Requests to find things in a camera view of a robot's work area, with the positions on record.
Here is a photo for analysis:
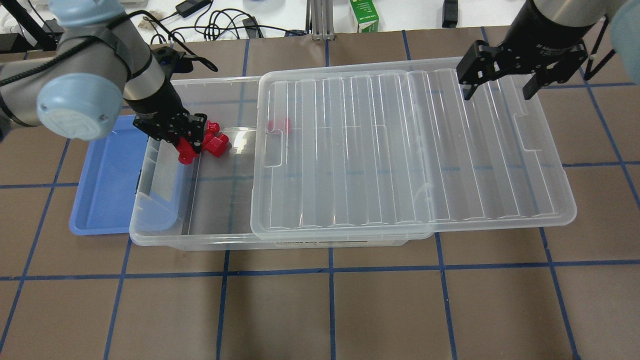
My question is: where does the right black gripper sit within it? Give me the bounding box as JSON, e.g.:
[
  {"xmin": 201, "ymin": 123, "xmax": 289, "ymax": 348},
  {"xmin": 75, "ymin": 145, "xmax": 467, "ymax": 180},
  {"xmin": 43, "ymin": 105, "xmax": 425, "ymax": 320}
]
[{"xmin": 457, "ymin": 0, "xmax": 590, "ymax": 101}]

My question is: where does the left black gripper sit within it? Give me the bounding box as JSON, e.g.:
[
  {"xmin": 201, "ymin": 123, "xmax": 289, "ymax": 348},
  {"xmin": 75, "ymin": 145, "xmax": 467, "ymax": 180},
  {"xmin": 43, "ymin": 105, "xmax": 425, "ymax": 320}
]
[{"xmin": 125, "ymin": 78, "xmax": 208, "ymax": 154}]

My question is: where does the clear plastic box lid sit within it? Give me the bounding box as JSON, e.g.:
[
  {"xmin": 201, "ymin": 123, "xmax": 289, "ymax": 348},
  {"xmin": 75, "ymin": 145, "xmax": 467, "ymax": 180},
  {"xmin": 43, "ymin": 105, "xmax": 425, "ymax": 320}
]
[{"xmin": 250, "ymin": 57, "xmax": 578, "ymax": 241}]

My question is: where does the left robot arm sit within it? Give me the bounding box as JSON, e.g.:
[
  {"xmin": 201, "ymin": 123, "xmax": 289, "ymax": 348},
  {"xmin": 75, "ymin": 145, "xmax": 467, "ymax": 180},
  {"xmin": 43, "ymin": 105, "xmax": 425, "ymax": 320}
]
[{"xmin": 0, "ymin": 0, "xmax": 217, "ymax": 154}]

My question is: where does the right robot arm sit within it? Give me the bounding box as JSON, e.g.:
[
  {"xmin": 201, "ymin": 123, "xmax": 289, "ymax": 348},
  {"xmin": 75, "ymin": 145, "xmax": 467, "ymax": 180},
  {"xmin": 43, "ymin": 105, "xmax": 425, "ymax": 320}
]
[{"xmin": 455, "ymin": 0, "xmax": 639, "ymax": 100}]

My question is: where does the clear plastic storage box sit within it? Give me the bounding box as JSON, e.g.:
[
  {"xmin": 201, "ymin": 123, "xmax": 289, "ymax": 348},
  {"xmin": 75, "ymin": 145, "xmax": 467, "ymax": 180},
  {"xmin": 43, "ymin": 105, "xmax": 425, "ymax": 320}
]
[{"xmin": 129, "ymin": 76, "xmax": 431, "ymax": 251}]

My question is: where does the blue plastic tray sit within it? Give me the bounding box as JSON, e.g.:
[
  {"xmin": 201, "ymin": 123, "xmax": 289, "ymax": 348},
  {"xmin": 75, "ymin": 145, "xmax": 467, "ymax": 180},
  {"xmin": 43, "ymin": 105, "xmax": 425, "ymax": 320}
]
[{"xmin": 69, "ymin": 115, "xmax": 148, "ymax": 236}]

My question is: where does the black power adapter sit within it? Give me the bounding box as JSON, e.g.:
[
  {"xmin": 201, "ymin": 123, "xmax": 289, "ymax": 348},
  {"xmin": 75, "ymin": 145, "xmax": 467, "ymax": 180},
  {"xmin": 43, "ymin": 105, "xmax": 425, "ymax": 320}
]
[{"xmin": 174, "ymin": 0, "xmax": 213, "ymax": 18}]

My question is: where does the green white carton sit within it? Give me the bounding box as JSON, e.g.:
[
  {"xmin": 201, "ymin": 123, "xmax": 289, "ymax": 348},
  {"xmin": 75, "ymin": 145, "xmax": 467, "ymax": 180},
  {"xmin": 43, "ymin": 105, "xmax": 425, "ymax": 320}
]
[{"xmin": 348, "ymin": 0, "xmax": 380, "ymax": 34}]

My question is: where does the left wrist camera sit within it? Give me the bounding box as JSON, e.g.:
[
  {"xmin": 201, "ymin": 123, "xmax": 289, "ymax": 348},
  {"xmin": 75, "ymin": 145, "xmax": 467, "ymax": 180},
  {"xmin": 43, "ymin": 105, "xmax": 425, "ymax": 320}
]
[{"xmin": 151, "ymin": 46, "xmax": 218, "ymax": 75}]

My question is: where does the aluminium frame post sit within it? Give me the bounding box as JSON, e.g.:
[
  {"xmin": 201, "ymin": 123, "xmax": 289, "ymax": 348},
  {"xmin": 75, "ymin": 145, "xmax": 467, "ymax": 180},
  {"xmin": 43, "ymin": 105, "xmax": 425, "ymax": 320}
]
[{"xmin": 306, "ymin": 0, "xmax": 335, "ymax": 41}]

